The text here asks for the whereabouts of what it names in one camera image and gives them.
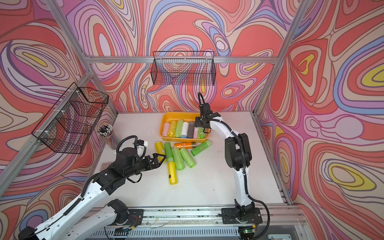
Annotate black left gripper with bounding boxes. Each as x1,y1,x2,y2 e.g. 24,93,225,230
124,153,167,180

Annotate pink trash bag roll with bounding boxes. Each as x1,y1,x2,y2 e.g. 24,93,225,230
193,127,199,139
162,122,170,137

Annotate light green roll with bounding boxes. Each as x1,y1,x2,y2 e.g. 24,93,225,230
180,148,196,168
175,120,184,138
172,148,185,171
197,127,206,139

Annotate orange plastic storage box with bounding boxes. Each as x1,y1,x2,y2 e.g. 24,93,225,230
159,112,210,143

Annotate grey trash bag roll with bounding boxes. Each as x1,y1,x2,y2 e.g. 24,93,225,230
187,121,195,139

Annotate white blue trash bag roll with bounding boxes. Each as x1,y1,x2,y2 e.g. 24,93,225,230
181,122,189,138

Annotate green roll with label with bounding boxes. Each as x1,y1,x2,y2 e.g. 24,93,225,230
191,140,212,157

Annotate green yellow trash bag roll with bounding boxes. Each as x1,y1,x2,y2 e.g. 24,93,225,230
164,142,178,185

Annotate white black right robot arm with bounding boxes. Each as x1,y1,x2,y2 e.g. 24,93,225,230
195,103,271,227

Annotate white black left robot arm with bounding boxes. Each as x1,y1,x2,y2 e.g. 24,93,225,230
18,147,167,240

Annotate pink calculator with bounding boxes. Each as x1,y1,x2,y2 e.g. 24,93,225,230
100,162,112,172

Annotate cup of pens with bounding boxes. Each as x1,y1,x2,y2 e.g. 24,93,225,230
97,124,120,150

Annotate black wire basket back wall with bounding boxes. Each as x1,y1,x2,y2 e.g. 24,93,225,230
151,51,217,86

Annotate black wire basket wall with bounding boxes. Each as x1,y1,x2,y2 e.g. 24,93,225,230
151,51,217,86
32,83,109,154

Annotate black wire basket left wall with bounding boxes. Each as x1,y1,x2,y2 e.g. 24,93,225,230
32,83,109,154

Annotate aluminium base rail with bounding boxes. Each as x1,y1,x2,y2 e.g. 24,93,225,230
118,204,307,229

